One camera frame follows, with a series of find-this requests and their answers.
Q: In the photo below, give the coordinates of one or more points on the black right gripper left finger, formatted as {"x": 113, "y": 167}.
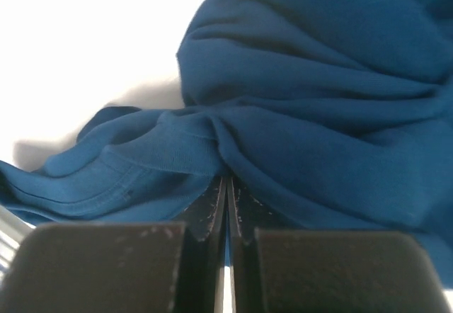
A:
{"x": 173, "y": 266}

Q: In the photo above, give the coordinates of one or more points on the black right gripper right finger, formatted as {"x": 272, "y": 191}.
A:
{"x": 277, "y": 266}

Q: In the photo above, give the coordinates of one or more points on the blue t shirt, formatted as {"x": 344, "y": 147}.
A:
{"x": 335, "y": 113}

